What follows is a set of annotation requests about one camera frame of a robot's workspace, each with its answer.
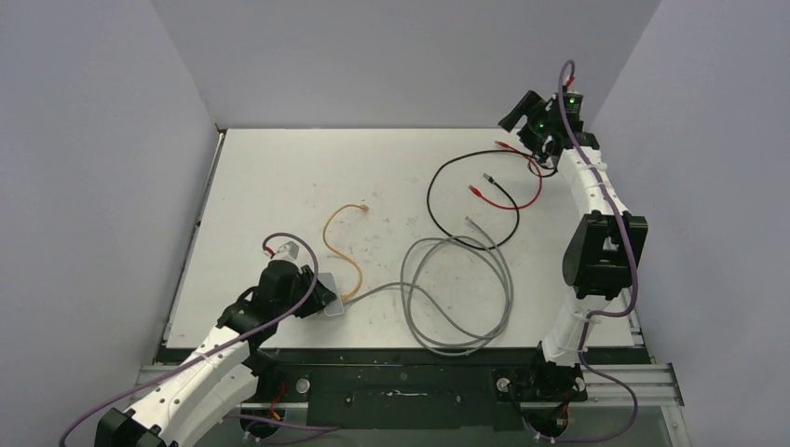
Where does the grey network switch box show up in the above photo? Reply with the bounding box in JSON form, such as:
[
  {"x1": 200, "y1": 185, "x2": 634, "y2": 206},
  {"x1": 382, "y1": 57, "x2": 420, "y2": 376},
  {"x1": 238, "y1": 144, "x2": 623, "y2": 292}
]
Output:
[{"x1": 318, "y1": 273, "x2": 345, "y2": 318}]

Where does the black ethernet cable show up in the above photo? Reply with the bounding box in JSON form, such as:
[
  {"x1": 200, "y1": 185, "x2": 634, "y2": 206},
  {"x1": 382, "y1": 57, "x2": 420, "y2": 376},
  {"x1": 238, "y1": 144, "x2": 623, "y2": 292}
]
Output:
[{"x1": 426, "y1": 149, "x2": 560, "y2": 251}]

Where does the red ethernet cable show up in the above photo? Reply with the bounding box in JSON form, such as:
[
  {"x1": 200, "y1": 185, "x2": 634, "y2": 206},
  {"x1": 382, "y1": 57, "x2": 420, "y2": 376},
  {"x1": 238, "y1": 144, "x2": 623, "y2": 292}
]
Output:
[{"x1": 468, "y1": 140, "x2": 544, "y2": 211}]

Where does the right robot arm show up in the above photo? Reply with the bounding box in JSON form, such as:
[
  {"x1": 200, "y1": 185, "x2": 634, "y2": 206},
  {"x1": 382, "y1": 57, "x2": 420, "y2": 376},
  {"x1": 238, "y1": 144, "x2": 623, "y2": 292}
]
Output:
[{"x1": 498, "y1": 88, "x2": 648, "y2": 399}]

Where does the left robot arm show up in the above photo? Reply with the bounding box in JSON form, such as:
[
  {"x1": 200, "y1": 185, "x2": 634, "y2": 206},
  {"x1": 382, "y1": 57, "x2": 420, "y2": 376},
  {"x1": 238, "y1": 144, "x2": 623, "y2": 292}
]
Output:
[{"x1": 94, "y1": 260, "x2": 339, "y2": 446}]

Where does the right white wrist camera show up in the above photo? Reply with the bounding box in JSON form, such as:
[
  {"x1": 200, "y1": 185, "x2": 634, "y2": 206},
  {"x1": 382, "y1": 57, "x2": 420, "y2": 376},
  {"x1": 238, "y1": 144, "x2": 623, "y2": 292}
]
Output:
[{"x1": 561, "y1": 87, "x2": 584, "y2": 102}]

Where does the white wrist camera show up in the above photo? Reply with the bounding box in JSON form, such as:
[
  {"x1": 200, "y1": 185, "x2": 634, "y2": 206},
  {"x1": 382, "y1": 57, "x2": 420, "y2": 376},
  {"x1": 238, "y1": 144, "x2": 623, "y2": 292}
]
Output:
[
  {"x1": 561, "y1": 87, "x2": 584, "y2": 102},
  {"x1": 271, "y1": 241, "x2": 300, "y2": 264}
]

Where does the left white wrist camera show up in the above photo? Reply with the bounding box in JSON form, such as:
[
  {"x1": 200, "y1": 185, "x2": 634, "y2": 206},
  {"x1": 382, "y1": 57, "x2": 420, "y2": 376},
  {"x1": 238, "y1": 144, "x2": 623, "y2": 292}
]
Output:
[{"x1": 271, "y1": 241, "x2": 300, "y2": 264}]

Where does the yellow ethernet cable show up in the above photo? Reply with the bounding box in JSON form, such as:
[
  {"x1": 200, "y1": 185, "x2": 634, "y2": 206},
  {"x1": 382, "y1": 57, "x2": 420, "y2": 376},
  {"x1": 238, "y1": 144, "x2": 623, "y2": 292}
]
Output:
[{"x1": 322, "y1": 204, "x2": 370, "y2": 305}]

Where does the aluminium left side rail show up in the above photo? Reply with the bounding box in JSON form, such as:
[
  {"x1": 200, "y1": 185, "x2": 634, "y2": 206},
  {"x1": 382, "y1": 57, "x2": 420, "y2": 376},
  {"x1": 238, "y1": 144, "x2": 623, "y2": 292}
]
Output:
[{"x1": 160, "y1": 129, "x2": 227, "y2": 345}]

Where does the aluminium rail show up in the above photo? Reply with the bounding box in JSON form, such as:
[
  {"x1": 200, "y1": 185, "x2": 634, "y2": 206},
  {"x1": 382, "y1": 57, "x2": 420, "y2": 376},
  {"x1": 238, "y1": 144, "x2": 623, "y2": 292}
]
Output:
[
  {"x1": 135, "y1": 364, "x2": 683, "y2": 410},
  {"x1": 160, "y1": 129, "x2": 227, "y2": 345},
  {"x1": 570, "y1": 130, "x2": 647, "y2": 350}
]

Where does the grey ethernet cable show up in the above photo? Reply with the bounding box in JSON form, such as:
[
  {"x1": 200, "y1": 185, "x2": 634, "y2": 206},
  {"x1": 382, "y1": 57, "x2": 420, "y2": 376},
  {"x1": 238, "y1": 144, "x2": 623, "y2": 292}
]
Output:
[{"x1": 343, "y1": 217, "x2": 514, "y2": 358}]

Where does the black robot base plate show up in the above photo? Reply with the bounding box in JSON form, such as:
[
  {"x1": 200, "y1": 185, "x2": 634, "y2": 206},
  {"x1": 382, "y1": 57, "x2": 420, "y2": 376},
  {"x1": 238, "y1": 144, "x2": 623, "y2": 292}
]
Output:
[{"x1": 245, "y1": 348, "x2": 635, "y2": 431}]

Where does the aluminium right side rail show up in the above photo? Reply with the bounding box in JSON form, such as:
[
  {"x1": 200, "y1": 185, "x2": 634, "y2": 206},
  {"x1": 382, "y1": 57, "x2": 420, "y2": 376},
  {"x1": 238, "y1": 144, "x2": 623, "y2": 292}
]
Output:
[{"x1": 570, "y1": 130, "x2": 647, "y2": 350}]

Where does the aluminium front rail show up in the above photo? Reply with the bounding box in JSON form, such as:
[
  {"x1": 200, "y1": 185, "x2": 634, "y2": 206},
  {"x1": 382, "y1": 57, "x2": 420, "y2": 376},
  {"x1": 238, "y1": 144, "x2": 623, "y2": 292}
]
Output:
[{"x1": 135, "y1": 364, "x2": 683, "y2": 410}]

